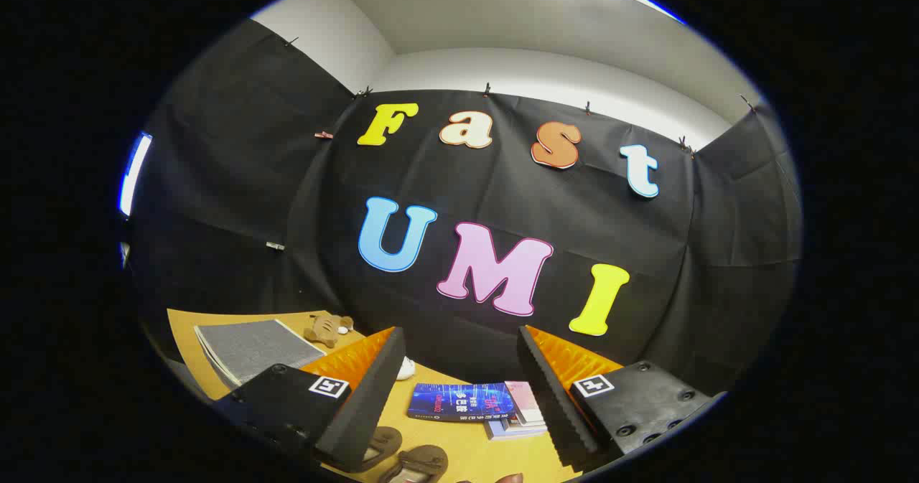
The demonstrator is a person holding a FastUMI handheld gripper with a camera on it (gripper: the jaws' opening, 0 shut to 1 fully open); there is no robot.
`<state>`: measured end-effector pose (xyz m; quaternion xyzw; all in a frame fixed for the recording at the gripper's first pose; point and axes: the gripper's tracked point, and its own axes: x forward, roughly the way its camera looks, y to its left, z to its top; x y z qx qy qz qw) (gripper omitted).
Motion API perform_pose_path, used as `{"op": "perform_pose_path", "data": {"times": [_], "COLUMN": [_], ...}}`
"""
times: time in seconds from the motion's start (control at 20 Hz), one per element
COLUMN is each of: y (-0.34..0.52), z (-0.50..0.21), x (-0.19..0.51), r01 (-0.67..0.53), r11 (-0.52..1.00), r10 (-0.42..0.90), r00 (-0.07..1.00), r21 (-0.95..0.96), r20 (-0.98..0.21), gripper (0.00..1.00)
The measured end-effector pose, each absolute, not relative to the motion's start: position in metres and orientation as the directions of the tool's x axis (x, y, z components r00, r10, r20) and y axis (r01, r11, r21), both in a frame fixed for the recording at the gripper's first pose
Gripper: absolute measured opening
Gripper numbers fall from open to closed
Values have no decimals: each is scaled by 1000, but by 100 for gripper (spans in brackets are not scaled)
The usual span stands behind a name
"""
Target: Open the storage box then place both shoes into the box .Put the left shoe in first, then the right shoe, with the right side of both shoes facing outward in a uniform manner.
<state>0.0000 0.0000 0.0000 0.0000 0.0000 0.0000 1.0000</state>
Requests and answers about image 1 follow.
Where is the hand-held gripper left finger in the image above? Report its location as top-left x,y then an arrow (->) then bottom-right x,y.
228,327 -> 407,474

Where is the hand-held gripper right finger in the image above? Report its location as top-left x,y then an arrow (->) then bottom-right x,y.
517,324 -> 727,472

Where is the brown fuzzy shoe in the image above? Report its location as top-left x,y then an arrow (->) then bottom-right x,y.
352,426 -> 404,473
377,445 -> 449,483

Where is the grey fabric storage box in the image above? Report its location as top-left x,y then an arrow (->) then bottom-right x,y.
194,319 -> 327,389

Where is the light blue book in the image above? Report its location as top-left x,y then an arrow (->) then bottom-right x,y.
485,418 -> 550,441

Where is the brown striped plush toy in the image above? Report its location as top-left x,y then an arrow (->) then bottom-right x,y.
303,314 -> 354,349

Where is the dark blue book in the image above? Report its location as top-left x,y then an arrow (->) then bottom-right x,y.
407,383 -> 516,423

